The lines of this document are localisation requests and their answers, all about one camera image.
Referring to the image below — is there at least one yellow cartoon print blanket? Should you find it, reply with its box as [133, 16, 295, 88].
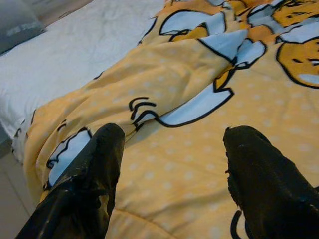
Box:
[11, 0, 319, 239]

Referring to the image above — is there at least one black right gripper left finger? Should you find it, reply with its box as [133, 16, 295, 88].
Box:
[14, 123, 126, 239]

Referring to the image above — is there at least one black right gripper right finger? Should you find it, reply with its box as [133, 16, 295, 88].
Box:
[222, 125, 319, 239]

